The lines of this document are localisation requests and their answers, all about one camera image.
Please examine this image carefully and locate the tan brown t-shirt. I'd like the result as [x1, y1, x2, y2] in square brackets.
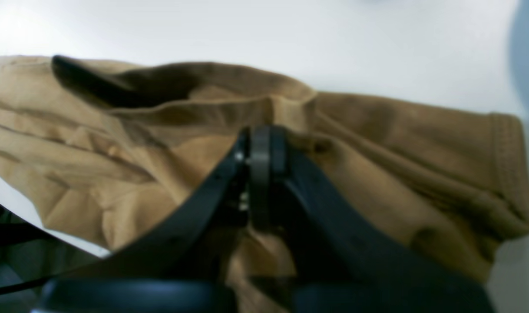
[0, 56, 529, 313]

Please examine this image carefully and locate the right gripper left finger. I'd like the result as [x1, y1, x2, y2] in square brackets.
[34, 127, 271, 313]

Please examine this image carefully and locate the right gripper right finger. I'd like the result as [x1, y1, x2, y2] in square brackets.
[269, 126, 494, 313]

